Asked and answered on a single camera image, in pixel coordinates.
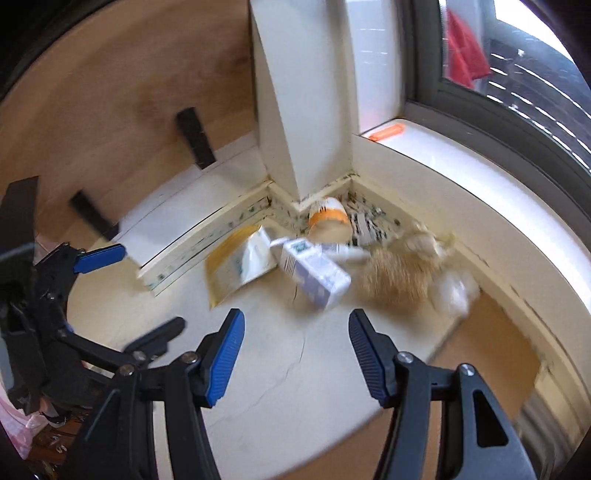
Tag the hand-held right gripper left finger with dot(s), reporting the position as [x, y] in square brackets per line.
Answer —
[226, 360]

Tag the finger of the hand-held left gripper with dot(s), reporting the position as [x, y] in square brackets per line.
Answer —
[152, 339]
[99, 258]

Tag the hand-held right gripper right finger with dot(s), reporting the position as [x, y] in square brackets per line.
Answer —
[369, 355]

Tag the white medicine box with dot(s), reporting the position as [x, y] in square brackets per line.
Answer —
[314, 274]

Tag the white dropper bottle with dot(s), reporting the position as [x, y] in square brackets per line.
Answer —
[344, 251]

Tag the beige fluffy cloth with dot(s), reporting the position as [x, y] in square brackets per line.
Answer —
[397, 277]

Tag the yellow envelope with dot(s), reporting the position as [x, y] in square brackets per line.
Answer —
[231, 272]

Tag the white crumpled tissue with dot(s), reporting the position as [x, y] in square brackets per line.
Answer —
[455, 293]

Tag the orange cap bottle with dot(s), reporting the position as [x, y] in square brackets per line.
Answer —
[328, 217]

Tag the wooden cutting board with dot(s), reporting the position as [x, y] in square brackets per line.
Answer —
[115, 92]

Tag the small orange plastic piece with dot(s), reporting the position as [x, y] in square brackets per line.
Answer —
[388, 131]

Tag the red cloth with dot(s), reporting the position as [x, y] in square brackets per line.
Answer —
[464, 50]

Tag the black board bracket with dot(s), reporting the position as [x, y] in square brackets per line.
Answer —
[94, 214]
[196, 138]

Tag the dark grey window frame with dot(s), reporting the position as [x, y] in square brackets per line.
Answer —
[425, 69]

